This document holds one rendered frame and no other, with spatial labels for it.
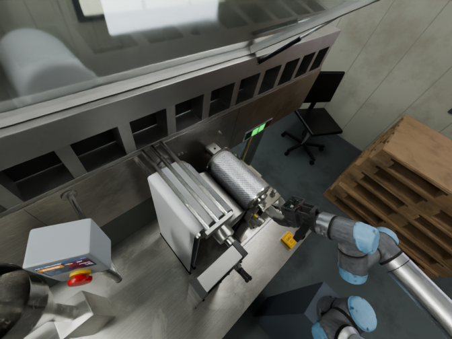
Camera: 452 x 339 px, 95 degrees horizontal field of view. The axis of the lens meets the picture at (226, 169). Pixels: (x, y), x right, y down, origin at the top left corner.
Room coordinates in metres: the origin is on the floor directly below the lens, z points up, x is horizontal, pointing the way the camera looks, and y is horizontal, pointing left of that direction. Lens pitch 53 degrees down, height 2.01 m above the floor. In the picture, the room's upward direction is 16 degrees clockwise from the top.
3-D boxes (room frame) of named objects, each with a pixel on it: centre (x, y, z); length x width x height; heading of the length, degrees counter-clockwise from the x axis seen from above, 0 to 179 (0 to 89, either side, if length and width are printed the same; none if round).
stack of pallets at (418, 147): (1.55, -1.99, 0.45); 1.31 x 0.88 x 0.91; 57
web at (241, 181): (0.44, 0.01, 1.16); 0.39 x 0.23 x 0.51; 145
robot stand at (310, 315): (0.18, -0.67, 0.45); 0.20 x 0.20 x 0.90; 57
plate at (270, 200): (0.72, -0.13, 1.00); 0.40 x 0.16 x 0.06; 55
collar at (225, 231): (0.26, -0.04, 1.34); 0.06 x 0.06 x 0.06; 55
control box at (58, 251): (0.04, 0.17, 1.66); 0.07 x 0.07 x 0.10; 30
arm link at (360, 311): (0.17, -0.67, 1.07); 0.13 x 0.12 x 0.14; 131
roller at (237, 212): (0.45, 0.01, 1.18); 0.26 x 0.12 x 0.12; 55
